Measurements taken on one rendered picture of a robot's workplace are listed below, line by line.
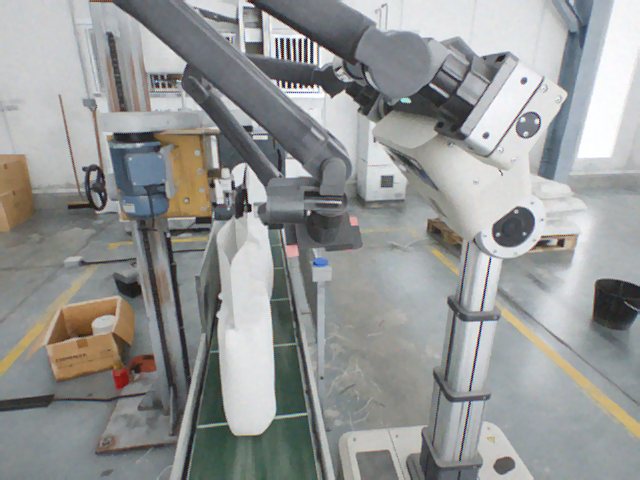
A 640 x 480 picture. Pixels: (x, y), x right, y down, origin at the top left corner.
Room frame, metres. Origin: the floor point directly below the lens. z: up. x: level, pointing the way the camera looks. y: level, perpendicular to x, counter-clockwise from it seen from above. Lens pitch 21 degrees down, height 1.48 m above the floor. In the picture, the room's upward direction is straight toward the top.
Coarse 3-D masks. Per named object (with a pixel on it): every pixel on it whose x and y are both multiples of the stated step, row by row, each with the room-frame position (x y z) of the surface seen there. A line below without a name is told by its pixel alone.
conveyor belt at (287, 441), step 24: (288, 312) 1.77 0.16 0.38; (216, 336) 1.56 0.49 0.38; (288, 336) 1.56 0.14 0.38; (216, 360) 1.38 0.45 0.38; (288, 360) 1.38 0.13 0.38; (216, 384) 1.24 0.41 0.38; (288, 384) 1.23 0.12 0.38; (216, 408) 1.11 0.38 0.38; (288, 408) 1.11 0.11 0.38; (216, 432) 1.00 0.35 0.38; (264, 432) 1.00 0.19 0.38; (288, 432) 1.00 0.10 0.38; (192, 456) 0.91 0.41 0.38; (216, 456) 0.91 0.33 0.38; (240, 456) 0.91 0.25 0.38; (264, 456) 0.91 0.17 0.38; (288, 456) 0.91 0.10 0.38; (312, 456) 0.91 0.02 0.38
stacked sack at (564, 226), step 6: (546, 222) 3.63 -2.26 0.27; (552, 222) 3.62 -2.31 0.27; (558, 222) 3.62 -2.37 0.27; (564, 222) 3.61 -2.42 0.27; (570, 222) 3.62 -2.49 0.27; (546, 228) 3.52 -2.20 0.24; (552, 228) 3.52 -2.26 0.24; (558, 228) 3.53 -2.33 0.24; (564, 228) 3.54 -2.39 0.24; (570, 228) 3.55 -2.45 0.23; (576, 228) 3.56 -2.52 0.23; (546, 234) 3.51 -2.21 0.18; (552, 234) 3.53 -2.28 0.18; (558, 234) 3.54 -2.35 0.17; (564, 234) 3.55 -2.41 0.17
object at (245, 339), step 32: (224, 256) 1.01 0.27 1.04; (224, 288) 1.05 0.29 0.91; (256, 288) 1.21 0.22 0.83; (224, 320) 1.03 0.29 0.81; (256, 320) 1.02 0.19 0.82; (224, 352) 0.98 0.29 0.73; (256, 352) 0.97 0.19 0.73; (224, 384) 0.98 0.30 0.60; (256, 384) 0.97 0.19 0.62; (256, 416) 0.96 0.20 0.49
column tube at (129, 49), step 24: (96, 24) 1.44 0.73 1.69; (120, 24) 1.45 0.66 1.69; (120, 48) 1.45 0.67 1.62; (120, 72) 1.45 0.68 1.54; (144, 72) 1.54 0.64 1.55; (144, 96) 1.49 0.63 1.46; (144, 264) 1.44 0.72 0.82; (168, 264) 1.46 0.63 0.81; (144, 288) 1.44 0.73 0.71; (168, 288) 1.45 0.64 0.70; (168, 312) 1.45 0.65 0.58; (168, 336) 1.45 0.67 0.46; (168, 408) 1.44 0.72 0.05
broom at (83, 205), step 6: (60, 96) 5.05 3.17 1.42; (60, 102) 5.04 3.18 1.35; (66, 126) 5.03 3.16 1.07; (66, 132) 5.01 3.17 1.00; (72, 156) 5.00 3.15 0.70; (72, 162) 4.99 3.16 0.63; (78, 186) 4.98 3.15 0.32; (78, 192) 4.97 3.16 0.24; (72, 204) 4.92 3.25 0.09; (78, 204) 4.94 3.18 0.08; (84, 204) 4.95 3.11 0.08
